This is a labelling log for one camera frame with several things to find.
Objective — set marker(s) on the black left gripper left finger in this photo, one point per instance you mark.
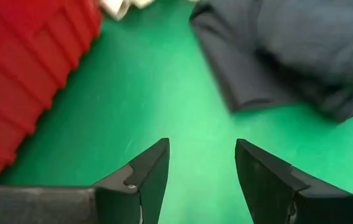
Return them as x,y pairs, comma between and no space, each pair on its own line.
133,199

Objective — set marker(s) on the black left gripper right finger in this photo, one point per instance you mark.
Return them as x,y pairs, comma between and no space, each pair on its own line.
273,193

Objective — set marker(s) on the dark navy garment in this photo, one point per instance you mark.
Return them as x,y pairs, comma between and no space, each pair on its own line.
288,49

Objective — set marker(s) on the red plastic laundry bin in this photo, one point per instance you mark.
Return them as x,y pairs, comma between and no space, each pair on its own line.
18,62

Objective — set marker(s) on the white crumpled garment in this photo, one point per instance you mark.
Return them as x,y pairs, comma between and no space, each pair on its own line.
117,6

